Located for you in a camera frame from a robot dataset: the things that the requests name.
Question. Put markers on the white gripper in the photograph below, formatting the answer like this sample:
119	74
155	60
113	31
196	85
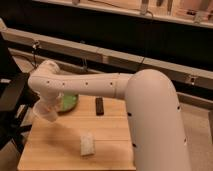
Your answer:
51	102

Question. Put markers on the white ceramic cup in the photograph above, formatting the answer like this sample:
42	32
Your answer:
44	111

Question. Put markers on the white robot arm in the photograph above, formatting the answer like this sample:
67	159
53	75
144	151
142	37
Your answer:
152	105

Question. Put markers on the green bowl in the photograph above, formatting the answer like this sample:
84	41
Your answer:
66	102

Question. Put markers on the black chair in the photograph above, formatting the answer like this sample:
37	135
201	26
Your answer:
15	99

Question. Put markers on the small black rectangular block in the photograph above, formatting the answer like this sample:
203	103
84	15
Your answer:
99	106

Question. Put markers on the white sponge block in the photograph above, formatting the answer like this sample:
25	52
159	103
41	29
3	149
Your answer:
87	144

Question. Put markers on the wooden table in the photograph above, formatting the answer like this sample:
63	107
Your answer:
55	146

